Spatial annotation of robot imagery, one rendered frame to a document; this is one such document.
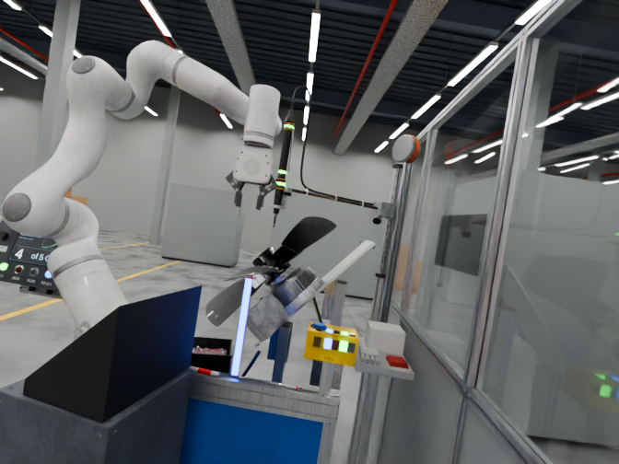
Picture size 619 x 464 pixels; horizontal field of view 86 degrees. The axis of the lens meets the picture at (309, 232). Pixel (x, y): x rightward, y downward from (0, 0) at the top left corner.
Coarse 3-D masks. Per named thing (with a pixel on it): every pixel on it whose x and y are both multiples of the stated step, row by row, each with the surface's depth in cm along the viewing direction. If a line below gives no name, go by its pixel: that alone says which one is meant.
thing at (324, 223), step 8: (312, 216) 132; (304, 224) 136; (312, 224) 138; (320, 224) 140; (328, 224) 142; (296, 232) 140; (304, 232) 142; (312, 232) 143; (320, 232) 145; (328, 232) 147; (288, 240) 144; (296, 240) 145; (304, 240) 146; (312, 240) 148; (296, 248) 149; (304, 248) 150
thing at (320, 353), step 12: (312, 324) 107; (312, 336) 101; (324, 336) 101; (336, 336) 101; (348, 336) 101; (312, 348) 101; (324, 348) 101; (324, 360) 101; (336, 360) 101; (348, 360) 101
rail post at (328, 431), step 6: (324, 426) 104; (330, 426) 105; (324, 432) 104; (330, 432) 104; (324, 438) 104; (330, 438) 104; (324, 444) 105; (330, 444) 104; (324, 450) 105; (330, 450) 104; (318, 456) 105; (324, 456) 105; (330, 456) 104; (318, 462) 105; (324, 462) 105
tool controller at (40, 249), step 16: (0, 224) 107; (0, 240) 106; (16, 240) 106; (32, 240) 106; (48, 240) 106; (0, 256) 105; (32, 256) 104; (48, 256) 104; (0, 272) 103; (32, 288) 108; (48, 288) 102
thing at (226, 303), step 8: (240, 280) 152; (232, 288) 150; (240, 288) 148; (216, 296) 152; (224, 296) 148; (232, 296) 146; (240, 296) 144; (208, 304) 152; (216, 304) 147; (224, 304) 144; (232, 304) 143; (240, 304) 142; (208, 312) 146; (216, 312) 142; (224, 312) 141; (232, 312) 139; (216, 320) 138; (224, 320) 137
